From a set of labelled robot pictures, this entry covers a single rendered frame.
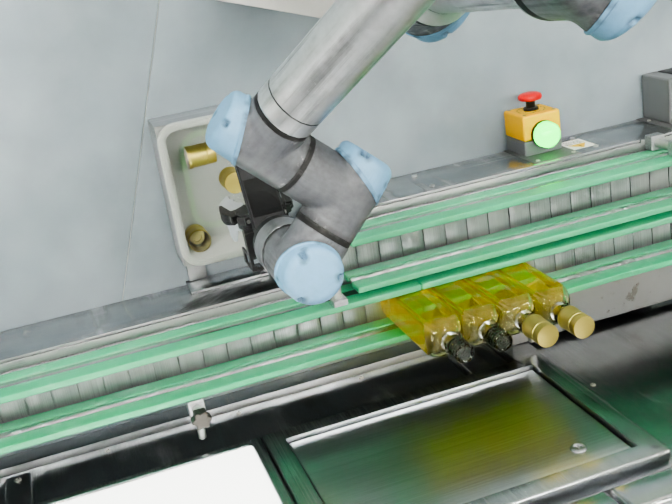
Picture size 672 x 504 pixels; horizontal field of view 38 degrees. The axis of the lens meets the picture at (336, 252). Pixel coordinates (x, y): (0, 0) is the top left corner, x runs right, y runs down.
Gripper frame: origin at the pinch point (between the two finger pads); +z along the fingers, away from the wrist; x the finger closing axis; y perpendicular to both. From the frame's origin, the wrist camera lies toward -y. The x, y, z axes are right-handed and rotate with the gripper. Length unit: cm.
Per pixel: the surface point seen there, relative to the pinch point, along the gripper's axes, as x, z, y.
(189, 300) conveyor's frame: -11.3, 5.0, 15.6
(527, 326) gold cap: 30.6, -25.1, 22.1
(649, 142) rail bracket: 68, -1, 9
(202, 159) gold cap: -3.8, 7.7, -4.9
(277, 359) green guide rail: -1.4, -4.0, 25.4
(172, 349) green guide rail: -16.4, -7.7, 17.2
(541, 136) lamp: 51, 3, 5
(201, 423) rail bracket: -15.5, -12.9, 27.2
